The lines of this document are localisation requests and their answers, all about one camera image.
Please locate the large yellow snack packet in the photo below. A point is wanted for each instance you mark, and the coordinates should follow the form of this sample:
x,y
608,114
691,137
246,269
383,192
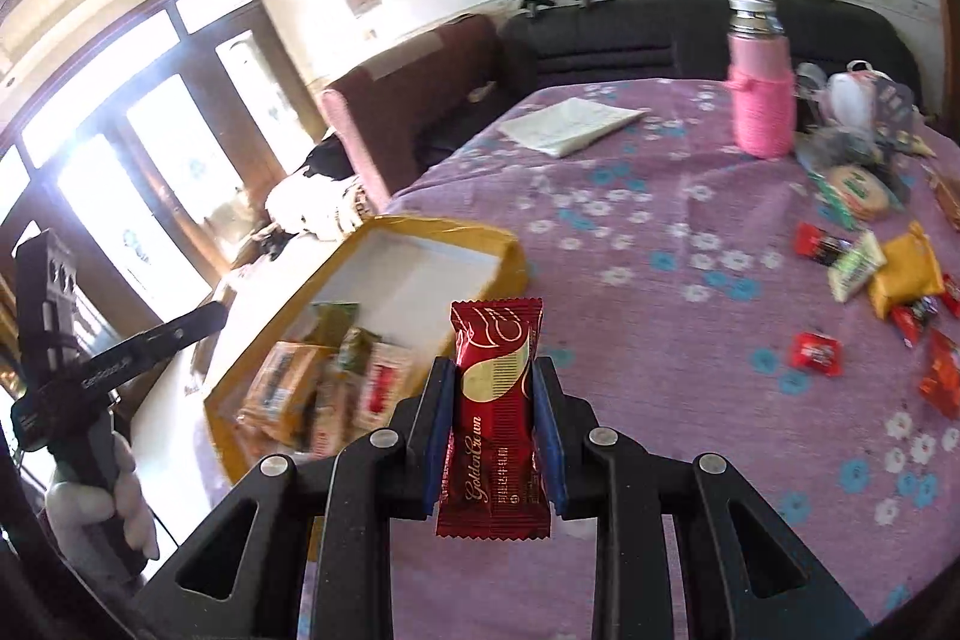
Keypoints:
x,y
281,385

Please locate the small red candy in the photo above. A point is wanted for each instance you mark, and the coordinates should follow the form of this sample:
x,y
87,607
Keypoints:
x,y
817,353

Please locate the white round bag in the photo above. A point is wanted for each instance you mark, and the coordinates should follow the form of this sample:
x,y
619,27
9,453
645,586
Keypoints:
x,y
851,96

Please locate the wooden glass door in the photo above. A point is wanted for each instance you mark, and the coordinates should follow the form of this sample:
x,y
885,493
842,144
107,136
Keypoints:
x,y
150,160

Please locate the brown snack packet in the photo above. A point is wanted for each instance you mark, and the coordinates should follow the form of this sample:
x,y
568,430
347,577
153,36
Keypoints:
x,y
949,190

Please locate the yellow cardboard box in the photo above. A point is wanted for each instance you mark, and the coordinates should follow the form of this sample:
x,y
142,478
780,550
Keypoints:
x,y
420,265

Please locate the white and red snack packet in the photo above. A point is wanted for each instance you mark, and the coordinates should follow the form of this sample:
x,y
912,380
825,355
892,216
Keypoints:
x,y
382,385

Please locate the black sofa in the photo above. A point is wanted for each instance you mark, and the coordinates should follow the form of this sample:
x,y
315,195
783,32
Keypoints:
x,y
660,40

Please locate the dark red snack packet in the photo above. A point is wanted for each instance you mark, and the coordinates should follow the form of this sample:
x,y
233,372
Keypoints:
x,y
491,400

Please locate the pink bottle with knitted sleeve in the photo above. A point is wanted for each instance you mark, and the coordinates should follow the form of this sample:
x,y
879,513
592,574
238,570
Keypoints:
x,y
761,100

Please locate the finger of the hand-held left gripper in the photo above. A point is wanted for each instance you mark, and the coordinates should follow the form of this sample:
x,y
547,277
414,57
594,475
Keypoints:
x,y
165,334

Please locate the white paper sheet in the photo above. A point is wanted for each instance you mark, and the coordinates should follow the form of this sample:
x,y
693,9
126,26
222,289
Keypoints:
x,y
570,123

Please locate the black and white cloth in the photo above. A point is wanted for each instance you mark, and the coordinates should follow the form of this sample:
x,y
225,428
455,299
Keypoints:
x,y
315,197

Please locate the dark red-black candy packet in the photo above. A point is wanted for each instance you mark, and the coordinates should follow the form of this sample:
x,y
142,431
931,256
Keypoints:
x,y
915,316

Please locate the round crackers packet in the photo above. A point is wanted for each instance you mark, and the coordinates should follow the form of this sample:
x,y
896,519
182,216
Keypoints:
x,y
859,190

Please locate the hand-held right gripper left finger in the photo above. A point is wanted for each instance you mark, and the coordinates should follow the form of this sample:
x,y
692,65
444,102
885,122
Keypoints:
x,y
439,437

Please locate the brown chair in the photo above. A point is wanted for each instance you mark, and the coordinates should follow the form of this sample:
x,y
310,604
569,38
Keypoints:
x,y
420,100

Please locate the person's left hand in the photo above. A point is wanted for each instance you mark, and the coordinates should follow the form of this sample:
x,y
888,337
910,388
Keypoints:
x,y
82,509

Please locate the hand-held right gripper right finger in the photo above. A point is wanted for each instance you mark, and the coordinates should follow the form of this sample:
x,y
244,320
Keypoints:
x,y
547,437

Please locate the red floral snack packet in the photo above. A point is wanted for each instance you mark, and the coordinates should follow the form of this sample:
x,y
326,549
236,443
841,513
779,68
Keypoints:
x,y
943,377

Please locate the plain yellow snack packet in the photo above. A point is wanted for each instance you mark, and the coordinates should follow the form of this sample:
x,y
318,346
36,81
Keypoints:
x,y
907,269

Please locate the green and white snack packet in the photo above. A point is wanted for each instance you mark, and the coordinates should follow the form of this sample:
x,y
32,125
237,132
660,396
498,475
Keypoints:
x,y
855,269

